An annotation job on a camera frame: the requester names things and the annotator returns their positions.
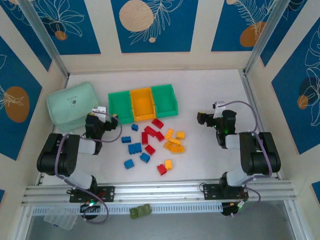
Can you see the small dark blue lego brick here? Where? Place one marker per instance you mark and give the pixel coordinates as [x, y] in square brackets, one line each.
[135, 127]

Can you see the yellow lego brick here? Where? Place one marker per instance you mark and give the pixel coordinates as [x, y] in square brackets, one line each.
[168, 164]
[169, 133]
[180, 135]

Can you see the large blue lego brick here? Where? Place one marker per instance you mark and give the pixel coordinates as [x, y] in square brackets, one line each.
[135, 148]

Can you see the yellow lego arch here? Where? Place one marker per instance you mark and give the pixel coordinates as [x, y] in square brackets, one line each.
[173, 142]

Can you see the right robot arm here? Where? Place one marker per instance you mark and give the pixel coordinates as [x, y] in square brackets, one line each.
[262, 155]

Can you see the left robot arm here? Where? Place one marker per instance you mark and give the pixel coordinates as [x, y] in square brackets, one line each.
[56, 155]

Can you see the green plastic bin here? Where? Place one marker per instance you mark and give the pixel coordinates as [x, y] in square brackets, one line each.
[165, 100]
[120, 107]

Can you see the mint green zip pouch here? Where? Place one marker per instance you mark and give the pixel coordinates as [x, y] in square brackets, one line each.
[72, 105]

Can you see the yellow plastic bin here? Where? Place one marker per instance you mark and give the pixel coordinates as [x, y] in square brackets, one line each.
[142, 103]

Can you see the black controller board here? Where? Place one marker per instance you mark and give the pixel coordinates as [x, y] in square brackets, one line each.
[88, 208]
[232, 210]

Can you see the olive green cube block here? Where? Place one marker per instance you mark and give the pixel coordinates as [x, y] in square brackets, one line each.
[140, 212]

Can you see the clear plastic organizer box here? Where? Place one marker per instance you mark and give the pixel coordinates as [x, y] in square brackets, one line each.
[61, 220]

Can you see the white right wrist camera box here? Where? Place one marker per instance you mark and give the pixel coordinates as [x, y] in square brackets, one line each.
[218, 104]

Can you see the aluminium side rail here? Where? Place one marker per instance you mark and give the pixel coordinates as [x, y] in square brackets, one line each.
[41, 178]
[250, 95]

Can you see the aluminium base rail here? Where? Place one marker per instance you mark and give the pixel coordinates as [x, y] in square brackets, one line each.
[162, 191]

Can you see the aluminium corner post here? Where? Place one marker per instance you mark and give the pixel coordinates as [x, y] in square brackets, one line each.
[265, 35]
[45, 35]

